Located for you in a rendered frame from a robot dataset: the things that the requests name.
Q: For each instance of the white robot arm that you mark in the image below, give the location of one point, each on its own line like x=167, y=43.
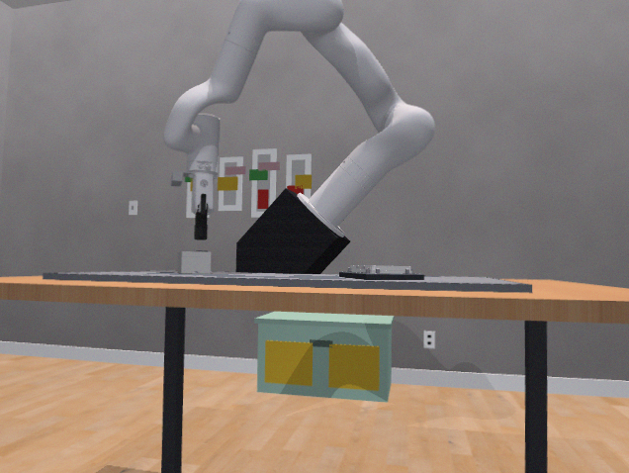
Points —
x=410, y=129

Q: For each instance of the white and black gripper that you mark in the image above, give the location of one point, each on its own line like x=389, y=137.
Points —
x=203, y=183

